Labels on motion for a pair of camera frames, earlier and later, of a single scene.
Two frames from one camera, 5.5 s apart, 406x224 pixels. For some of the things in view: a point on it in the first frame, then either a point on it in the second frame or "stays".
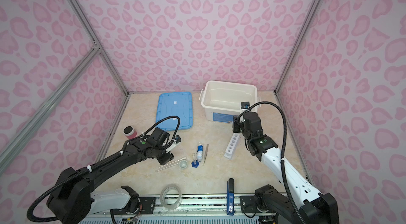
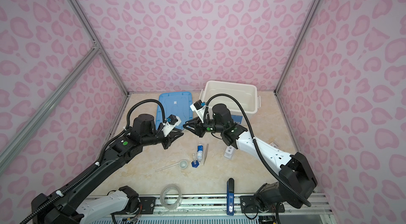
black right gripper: (236, 126) → (199, 126)
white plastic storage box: (221, 100) stays
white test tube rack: (231, 145) stays
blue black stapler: (230, 196) stays
